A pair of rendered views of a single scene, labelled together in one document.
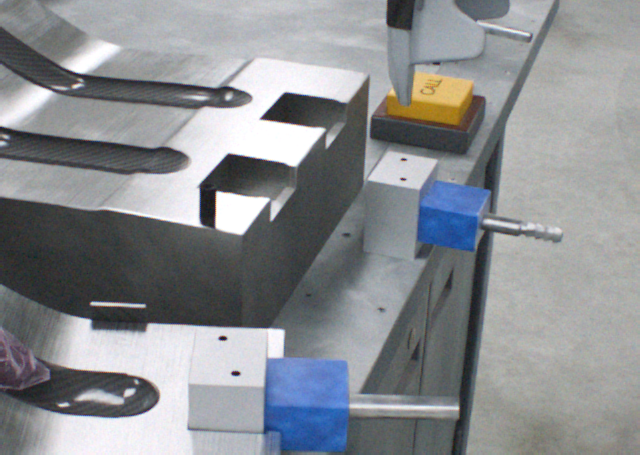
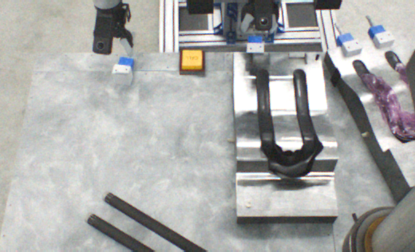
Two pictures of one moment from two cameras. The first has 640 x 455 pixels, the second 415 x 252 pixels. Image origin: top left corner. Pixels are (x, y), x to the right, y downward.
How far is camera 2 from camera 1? 1.71 m
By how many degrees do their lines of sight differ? 74
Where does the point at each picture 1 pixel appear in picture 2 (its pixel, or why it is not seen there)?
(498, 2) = not seen: hidden behind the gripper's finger
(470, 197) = (254, 38)
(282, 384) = (349, 41)
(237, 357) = (352, 44)
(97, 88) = (260, 106)
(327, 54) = (148, 99)
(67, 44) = (246, 118)
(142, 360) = (347, 64)
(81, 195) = (318, 82)
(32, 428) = (375, 70)
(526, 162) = not seen: outside the picture
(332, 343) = not seen: hidden behind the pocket
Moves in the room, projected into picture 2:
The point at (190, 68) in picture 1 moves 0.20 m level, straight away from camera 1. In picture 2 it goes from (244, 88) to (179, 112)
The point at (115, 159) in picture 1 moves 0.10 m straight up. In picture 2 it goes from (297, 85) to (302, 64)
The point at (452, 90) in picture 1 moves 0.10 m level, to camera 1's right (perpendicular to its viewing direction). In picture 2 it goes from (191, 53) to (183, 29)
